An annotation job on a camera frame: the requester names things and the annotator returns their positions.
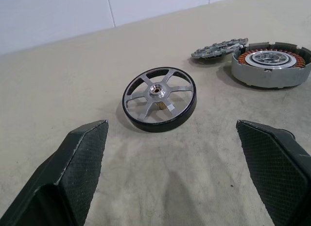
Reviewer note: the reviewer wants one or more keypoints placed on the grey motor stator housing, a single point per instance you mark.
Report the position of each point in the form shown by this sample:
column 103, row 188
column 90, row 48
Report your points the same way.
column 267, row 77

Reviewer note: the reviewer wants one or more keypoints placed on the black-rimmed silver spoked rotor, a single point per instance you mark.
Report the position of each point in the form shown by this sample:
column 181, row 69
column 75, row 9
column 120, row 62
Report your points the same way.
column 157, row 91

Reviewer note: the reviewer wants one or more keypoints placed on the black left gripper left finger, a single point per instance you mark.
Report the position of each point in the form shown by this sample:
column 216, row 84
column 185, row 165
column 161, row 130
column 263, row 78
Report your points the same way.
column 73, row 167

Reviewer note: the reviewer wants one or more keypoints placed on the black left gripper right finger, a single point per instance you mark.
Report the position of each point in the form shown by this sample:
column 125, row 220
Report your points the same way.
column 274, row 167

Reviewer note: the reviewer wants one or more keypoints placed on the small grey gear disc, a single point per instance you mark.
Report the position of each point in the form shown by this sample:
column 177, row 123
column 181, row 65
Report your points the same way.
column 213, row 51

